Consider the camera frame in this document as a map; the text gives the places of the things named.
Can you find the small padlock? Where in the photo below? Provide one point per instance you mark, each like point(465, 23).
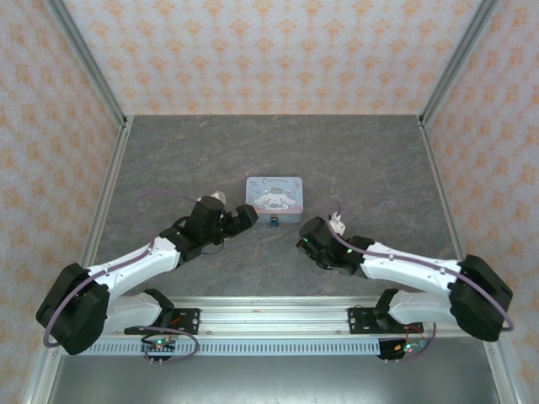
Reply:
point(273, 220)

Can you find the blue cartoon tin box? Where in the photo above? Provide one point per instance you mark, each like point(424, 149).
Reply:
point(275, 194)

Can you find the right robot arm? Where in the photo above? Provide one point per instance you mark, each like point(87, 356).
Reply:
point(404, 263)

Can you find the black mounting plate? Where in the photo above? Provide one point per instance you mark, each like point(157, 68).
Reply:
point(187, 320)
point(362, 320)

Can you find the circuit board with LEDs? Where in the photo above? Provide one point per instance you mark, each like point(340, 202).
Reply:
point(160, 346)
point(404, 348)

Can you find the grey metal sheet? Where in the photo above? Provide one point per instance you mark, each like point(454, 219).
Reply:
point(273, 379)

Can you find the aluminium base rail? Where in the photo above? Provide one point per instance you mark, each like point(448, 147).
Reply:
point(273, 315)

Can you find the aluminium side rail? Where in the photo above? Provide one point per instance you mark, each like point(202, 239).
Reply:
point(110, 181)
point(442, 185)

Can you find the aluminium corner post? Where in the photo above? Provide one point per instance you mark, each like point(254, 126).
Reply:
point(459, 59)
point(88, 63)

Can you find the aluminium front post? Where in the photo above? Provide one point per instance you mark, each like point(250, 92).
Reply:
point(503, 374)
point(40, 379)

